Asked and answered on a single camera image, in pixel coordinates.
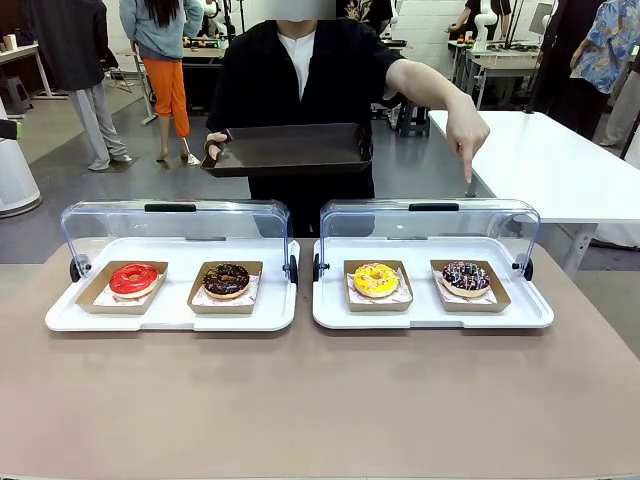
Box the grey plastic stool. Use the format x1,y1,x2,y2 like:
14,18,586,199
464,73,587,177
0,77,35,115

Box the red glazed donut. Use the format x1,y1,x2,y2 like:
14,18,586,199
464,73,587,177
75,259,170,316
108,262,160,300

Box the person's right hand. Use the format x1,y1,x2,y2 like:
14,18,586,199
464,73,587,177
203,131,229,169

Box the background grey workbench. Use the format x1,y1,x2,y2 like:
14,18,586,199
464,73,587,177
447,39,541,111

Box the bystander dark coat grey trousers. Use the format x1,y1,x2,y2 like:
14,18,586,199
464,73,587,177
22,0,134,172

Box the large white table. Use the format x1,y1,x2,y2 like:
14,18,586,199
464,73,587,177
428,109,640,274

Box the person's left forearm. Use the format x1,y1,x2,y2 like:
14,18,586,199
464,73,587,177
385,57,474,116

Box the chocolate donut with nuts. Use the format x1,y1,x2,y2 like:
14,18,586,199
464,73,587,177
202,263,251,301
186,260,264,316

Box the collaborator in black shirt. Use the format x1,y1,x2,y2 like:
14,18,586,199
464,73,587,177
205,18,406,239

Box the yellow sprinkled donut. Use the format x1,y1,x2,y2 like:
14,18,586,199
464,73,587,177
353,262,400,300

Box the dark brown serving tray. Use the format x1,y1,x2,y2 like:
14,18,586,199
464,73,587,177
200,122,375,179

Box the clear hinged display lid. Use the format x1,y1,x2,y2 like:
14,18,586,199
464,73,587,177
59,199,300,286
312,198,542,284

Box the black stool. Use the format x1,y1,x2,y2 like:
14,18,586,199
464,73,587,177
398,98,431,139

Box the bystander in long black clothes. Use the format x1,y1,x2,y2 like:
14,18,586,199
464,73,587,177
527,0,609,141

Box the person's left hand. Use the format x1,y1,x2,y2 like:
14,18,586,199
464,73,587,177
446,92,491,185

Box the white display tray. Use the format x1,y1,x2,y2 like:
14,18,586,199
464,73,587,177
311,236,555,331
44,236,301,333

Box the bystander in black print tee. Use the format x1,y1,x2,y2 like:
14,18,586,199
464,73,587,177
334,0,396,36

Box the bystander in blue floral shirt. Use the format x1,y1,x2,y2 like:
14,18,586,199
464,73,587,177
569,0,640,146

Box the white printed paper liner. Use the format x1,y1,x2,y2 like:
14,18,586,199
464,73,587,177
92,272,164,307
437,272,499,305
347,267,412,305
192,273,261,306

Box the white desk with small items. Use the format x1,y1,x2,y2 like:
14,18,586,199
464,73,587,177
0,42,69,101

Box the chocolate donut purple white sprinkles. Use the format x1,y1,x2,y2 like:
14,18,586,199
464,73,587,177
441,260,492,299

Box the bystander in orange trousers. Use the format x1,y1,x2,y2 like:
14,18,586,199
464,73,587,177
118,0,205,166

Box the yellow glazed donut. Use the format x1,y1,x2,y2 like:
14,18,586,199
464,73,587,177
343,259,415,314

